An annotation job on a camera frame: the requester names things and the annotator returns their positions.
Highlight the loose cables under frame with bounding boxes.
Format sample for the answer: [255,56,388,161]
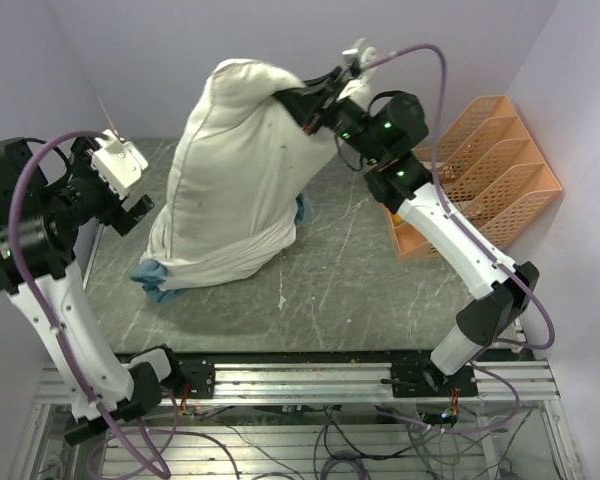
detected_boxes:
[144,402,521,480]

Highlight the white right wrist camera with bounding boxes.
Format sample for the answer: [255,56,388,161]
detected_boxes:
[341,38,378,97]

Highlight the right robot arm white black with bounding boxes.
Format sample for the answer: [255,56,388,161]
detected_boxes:
[273,68,539,396]

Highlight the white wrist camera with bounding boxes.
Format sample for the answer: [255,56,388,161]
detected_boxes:
[341,38,378,97]
[91,129,148,200]

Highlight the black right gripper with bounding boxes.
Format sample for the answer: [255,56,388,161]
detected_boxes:
[273,66,388,164]

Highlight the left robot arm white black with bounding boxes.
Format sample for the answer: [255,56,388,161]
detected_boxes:
[0,130,184,446]

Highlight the aluminium rail frame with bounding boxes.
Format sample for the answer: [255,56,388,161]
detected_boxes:
[185,361,560,406]

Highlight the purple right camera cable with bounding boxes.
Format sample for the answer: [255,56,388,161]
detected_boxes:
[364,43,557,351]

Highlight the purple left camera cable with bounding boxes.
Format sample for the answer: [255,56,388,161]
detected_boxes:
[7,130,174,479]

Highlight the white pillow insert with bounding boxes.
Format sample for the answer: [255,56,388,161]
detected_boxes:
[141,59,335,261]

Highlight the purple camera cable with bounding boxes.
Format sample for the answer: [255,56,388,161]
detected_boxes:
[364,43,557,351]
[7,130,174,479]

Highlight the orange plastic file organizer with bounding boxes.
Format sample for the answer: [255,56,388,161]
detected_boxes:
[389,94,564,260]

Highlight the blue houndstooth bear pillowcase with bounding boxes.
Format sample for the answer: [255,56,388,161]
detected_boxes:
[131,194,307,302]

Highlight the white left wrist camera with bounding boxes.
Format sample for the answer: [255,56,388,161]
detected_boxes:
[91,129,148,200]

